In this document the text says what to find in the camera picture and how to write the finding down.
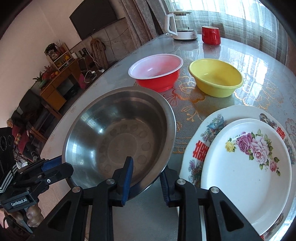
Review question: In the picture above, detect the stainless steel bowl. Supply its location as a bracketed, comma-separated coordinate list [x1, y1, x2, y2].
[62, 87, 177, 202]

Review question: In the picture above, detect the red mug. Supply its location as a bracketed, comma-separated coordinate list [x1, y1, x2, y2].
[202, 26, 221, 45]

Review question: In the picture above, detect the black wall television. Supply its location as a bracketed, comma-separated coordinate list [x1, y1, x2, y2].
[69, 0, 117, 40]

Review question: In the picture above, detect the white oval plate red print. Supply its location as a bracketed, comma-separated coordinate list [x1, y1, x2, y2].
[180, 105, 295, 241]

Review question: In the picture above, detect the yellow plastic bowl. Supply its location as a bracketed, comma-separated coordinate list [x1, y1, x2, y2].
[188, 59, 244, 98]

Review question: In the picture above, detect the small white floral plate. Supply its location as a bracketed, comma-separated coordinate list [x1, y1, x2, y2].
[200, 118, 292, 236]

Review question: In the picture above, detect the sheer white curtain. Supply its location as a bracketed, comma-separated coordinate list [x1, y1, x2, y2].
[183, 0, 289, 65]

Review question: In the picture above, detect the red plastic bowl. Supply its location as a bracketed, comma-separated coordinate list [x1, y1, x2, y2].
[128, 54, 184, 92]

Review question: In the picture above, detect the person's left hand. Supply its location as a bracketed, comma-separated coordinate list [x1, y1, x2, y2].
[24, 205, 44, 229]

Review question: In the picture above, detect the open shelf with ornaments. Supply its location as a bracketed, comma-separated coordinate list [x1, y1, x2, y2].
[45, 42, 77, 70]

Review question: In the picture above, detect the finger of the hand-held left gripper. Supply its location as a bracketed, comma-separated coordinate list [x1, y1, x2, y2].
[17, 156, 63, 174]
[15, 162, 74, 194]

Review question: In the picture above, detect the pink bag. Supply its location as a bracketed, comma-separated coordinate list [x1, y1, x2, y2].
[79, 74, 90, 90]

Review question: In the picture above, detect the white glass kettle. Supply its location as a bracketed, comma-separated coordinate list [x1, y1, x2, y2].
[164, 9, 199, 41]

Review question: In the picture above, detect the beige curtain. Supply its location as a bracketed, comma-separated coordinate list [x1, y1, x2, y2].
[118, 0, 171, 49]

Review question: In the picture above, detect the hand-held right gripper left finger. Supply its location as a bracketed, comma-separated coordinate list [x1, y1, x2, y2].
[35, 156, 134, 241]

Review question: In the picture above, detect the wooden cabinet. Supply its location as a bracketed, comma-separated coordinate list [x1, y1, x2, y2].
[38, 59, 82, 114]

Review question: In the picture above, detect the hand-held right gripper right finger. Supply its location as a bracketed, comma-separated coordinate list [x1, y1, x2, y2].
[159, 166, 257, 241]

